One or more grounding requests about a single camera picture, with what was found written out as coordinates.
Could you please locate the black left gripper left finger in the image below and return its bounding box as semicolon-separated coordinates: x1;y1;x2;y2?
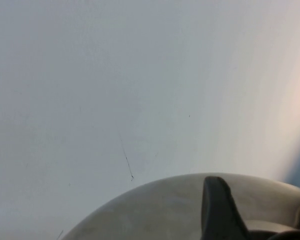
201;175;249;240

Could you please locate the steel pot lid black knob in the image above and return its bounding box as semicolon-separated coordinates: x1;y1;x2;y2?
61;172;300;240

